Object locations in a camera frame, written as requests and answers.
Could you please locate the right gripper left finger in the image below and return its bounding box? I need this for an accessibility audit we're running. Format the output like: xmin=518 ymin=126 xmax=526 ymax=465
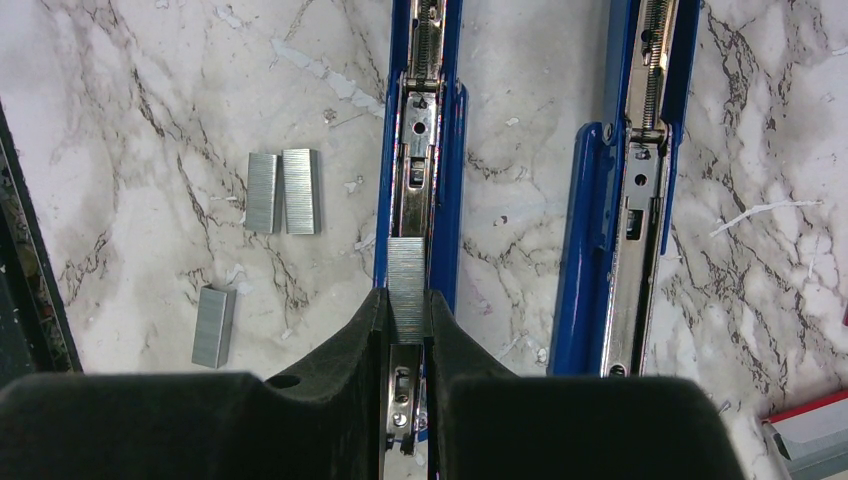
xmin=1 ymin=289 xmax=389 ymax=479

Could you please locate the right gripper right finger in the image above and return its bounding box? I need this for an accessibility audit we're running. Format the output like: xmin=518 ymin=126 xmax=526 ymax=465
xmin=424 ymin=290 xmax=744 ymax=479

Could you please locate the silver staple strip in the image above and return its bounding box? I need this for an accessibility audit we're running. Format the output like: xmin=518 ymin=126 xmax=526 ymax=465
xmin=387 ymin=237 xmax=426 ymax=344
xmin=191 ymin=285 xmax=237 ymax=369
xmin=282 ymin=149 xmax=321 ymax=235
xmin=244 ymin=152 xmax=281 ymax=234

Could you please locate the grey staples tray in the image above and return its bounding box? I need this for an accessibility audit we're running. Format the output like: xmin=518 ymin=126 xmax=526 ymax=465
xmin=760 ymin=390 xmax=847 ymax=480

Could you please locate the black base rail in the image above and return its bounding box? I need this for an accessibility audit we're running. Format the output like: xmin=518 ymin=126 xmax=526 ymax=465
xmin=1 ymin=114 xmax=82 ymax=387

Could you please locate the blue stapler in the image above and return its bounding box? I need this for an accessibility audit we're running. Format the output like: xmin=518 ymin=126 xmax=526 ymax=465
xmin=374 ymin=1 xmax=700 ymax=454

